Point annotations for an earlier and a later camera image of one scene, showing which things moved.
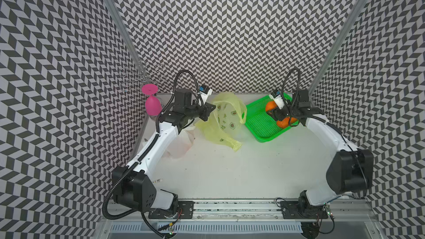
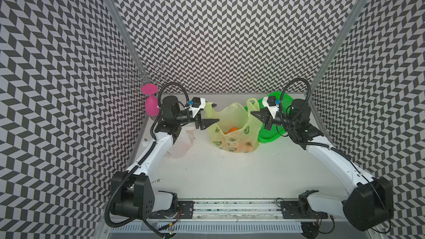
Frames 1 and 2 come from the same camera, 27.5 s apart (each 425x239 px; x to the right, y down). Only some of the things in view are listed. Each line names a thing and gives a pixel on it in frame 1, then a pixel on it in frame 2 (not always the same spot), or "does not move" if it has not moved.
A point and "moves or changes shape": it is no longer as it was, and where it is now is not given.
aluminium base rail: (247, 219) does not move
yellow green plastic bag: (222, 124) moves or changes shape
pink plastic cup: (153, 105) does not move
